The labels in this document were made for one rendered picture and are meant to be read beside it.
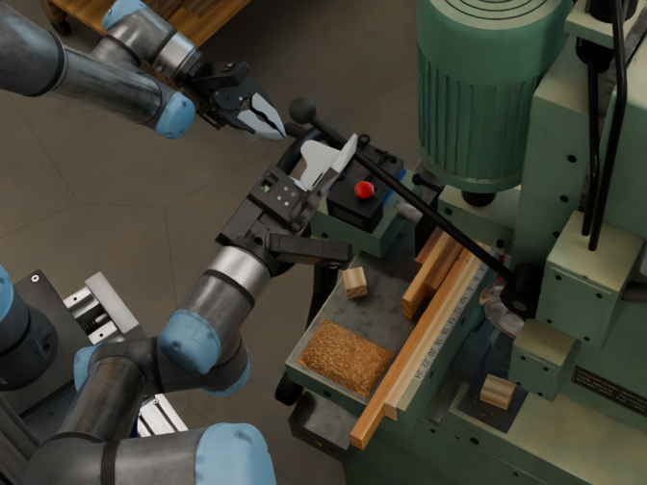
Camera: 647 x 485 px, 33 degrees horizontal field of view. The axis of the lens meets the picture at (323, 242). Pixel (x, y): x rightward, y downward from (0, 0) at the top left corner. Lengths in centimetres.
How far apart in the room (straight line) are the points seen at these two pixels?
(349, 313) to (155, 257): 125
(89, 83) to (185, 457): 73
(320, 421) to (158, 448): 91
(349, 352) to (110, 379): 45
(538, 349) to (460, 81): 40
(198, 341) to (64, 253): 167
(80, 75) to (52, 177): 153
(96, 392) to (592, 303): 58
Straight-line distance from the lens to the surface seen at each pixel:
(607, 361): 158
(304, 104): 137
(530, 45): 122
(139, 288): 283
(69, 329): 185
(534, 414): 173
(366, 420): 156
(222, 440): 102
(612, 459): 171
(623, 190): 125
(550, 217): 142
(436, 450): 190
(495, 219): 157
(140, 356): 140
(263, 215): 137
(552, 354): 146
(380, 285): 170
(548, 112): 126
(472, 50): 122
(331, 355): 162
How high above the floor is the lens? 238
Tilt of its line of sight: 58 degrees down
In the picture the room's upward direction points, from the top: 9 degrees counter-clockwise
